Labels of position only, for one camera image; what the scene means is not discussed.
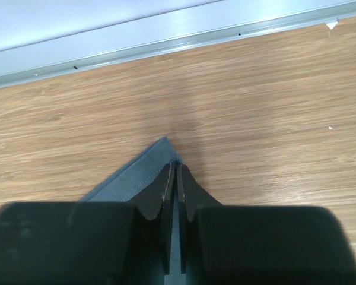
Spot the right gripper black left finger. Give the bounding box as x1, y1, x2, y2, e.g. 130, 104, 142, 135
0, 163, 174, 284

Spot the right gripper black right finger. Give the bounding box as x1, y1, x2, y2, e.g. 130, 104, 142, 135
177, 165, 356, 284

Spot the teal blue t-shirt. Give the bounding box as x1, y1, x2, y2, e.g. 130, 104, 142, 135
80, 137, 186, 284

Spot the white paper scrap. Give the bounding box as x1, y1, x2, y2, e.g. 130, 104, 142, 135
326, 18, 339, 37

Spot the aluminium right frame rail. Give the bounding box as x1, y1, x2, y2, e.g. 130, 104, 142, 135
0, 1, 356, 88

